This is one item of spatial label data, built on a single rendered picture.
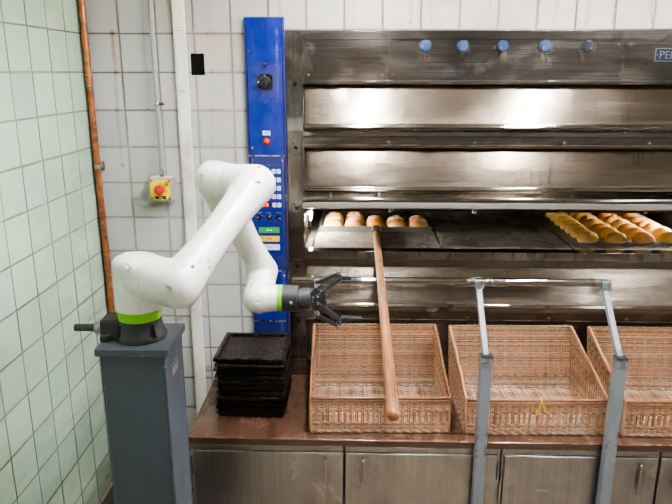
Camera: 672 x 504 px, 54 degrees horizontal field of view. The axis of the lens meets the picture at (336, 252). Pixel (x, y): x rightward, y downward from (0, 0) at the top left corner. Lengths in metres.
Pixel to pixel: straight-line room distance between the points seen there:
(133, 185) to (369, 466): 1.53
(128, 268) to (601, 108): 1.99
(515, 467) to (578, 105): 1.47
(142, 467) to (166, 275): 0.62
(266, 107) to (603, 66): 1.38
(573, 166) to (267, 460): 1.74
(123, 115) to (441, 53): 1.35
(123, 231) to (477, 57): 1.68
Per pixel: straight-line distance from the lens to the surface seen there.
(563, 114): 2.92
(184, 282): 1.77
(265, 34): 2.79
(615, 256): 3.11
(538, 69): 2.90
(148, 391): 1.98
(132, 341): 1.94
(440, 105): 2.82
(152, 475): 2.11
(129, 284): 1.88
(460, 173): 2.85
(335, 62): 2.81
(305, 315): 3.00
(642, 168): 3.07
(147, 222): 3.01
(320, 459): 2.68
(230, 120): 2.85
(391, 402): 1.58
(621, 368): 2.60
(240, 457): 2.71
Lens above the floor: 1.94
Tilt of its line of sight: 15 degrees down
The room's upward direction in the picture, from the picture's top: straight up
